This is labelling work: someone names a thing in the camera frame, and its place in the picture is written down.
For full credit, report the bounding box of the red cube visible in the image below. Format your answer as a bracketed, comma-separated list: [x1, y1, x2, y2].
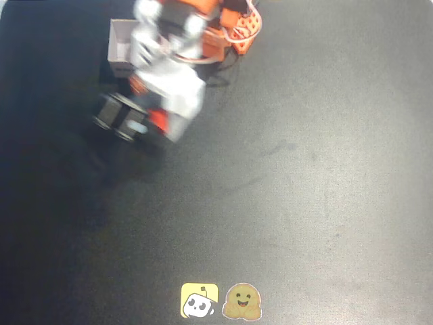
[147, 108, 170, 135]

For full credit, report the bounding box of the orange robot base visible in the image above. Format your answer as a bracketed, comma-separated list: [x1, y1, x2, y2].
[219, 6, 263, 56]

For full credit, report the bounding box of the white open cardboard box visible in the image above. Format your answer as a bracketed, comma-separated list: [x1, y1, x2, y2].
[107, 18, 142, 79]

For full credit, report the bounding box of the black oval webcam with clamp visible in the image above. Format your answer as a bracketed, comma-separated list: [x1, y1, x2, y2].
[91, 91, 152, 143]

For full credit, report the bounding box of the black table mat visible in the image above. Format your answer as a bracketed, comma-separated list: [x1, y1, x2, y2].
[0, 0, 433, 325]

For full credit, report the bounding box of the yellow robot face sticker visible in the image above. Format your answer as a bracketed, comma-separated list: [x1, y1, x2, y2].
[180, 282, 219, 320]

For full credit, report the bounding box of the hugging face emoji sticker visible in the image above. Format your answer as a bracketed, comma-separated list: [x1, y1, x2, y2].
[221, 282, 263, 321]

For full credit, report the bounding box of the white servo cable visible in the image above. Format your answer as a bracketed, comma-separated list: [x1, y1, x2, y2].
[226, 0, 265, 45]
[174, 50, 226, 66]

